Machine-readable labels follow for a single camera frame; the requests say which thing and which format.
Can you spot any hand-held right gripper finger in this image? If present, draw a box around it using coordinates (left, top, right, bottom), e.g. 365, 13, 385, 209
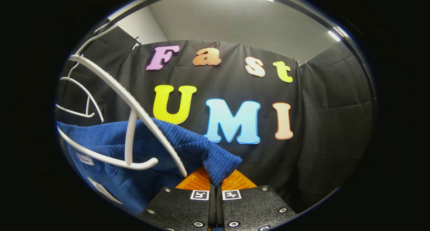
216, 169, 298, 231
138, 166, 216, 231

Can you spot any blue corduroy jacket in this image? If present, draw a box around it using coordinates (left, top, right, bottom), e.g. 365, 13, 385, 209
55, 118, 243, 216

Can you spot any white plastic hanger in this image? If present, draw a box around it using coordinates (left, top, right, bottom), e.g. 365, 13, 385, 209
55, 22, 120, 123
55, 54, 188, 178

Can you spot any black backdrop cloth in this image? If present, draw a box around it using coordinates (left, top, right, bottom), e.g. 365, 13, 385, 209
55, 19, 375, 214

